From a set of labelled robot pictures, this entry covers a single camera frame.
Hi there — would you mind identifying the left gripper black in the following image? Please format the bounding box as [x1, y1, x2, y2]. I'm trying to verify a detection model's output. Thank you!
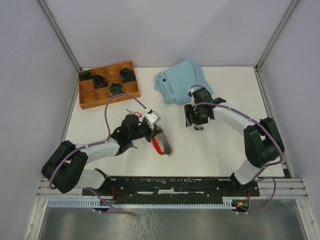
[129, 120, 162, 143]

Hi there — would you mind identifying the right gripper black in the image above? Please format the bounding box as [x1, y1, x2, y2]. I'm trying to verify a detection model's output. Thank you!
[183, 103, 209, 127]

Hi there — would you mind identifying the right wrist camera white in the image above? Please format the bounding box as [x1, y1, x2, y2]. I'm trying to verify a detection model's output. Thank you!
[188, 84, 202, 107]

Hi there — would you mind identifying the key with red tag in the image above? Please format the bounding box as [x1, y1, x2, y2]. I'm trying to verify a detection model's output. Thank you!
[126, 109, 143, 118]

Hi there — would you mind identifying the white slotted cable duct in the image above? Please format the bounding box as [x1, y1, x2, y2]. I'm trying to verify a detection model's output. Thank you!
[46, 197, 236, 210]

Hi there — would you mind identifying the key with black tag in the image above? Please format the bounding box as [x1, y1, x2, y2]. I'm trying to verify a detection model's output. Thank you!
[194, 126, 204, 131]

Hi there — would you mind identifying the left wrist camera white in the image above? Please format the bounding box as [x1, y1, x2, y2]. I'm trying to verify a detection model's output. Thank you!
[145, 109, 161, 127]

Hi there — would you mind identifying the black rolled belt far left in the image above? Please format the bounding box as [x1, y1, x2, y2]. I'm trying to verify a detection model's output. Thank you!
[78, 70, 93, 82]

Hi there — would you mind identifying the wooden compartment tray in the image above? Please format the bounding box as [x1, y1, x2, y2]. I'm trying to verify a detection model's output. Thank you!
[78, 61, 141, 110]

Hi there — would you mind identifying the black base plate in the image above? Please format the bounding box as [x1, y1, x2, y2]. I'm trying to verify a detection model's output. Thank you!
[95, 176, 260, 204]

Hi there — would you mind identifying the purple cable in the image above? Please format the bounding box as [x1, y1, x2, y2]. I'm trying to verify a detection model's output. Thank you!
[48, 93, 153, 216]
[189, 84, 286, 215]

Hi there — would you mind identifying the black rolled belt front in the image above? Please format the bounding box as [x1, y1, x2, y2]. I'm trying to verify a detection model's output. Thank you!
[109, 82, 125, 98]

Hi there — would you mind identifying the red handled metal keyring holder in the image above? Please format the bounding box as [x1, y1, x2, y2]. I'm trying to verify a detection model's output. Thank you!
[151, 131, 173, 156]

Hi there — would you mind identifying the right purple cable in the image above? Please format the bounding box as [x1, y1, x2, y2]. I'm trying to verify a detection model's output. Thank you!
[189, 84, 286, 215]

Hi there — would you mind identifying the black rolled belt right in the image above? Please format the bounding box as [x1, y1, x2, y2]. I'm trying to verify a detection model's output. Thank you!
[119, 67, 136, 83]

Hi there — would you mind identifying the left aluminium frame post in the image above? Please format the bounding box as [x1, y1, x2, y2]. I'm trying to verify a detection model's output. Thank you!
[36, 0, 82, 72]

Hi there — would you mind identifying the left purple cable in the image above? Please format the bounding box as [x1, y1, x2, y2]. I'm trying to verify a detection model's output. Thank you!
[48, 93, 153, 216]

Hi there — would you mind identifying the light blue folded cloth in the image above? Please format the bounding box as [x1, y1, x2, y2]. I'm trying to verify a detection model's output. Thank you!
[154, 59, 213, 105]

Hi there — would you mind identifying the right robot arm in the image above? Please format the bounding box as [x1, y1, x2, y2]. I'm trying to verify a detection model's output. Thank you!
[184, 85, 285, 196]

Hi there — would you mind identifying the right aluminium frame post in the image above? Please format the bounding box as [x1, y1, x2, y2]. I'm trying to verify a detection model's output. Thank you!
[255, 0, 301, 70]

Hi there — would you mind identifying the black rolled belt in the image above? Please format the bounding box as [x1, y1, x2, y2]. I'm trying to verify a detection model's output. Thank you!
[119, 67, 136, 83]
[109, 82, 125, 98]
[78, 70, 93, 82]
[92, 74, 108, 89]

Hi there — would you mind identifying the black rolled belt middle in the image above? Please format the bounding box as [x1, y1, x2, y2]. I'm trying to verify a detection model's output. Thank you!
[92, 74, 108, 89]

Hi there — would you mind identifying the key with blue tag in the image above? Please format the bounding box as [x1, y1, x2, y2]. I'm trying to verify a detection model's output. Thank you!
[130, 142, 138, 149]

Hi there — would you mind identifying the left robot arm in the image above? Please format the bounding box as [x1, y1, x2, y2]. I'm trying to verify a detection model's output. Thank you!
[41, 111, 163, 195]

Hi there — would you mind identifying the aluminium frame post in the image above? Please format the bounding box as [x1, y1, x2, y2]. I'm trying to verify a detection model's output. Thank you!
[36, 0, 82, 72]
[255, 0, 301, 70]

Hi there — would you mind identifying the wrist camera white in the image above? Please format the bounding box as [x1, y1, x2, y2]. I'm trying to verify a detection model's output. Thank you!
[188, 84, 202, 107]
[145, 109, 161, 127]

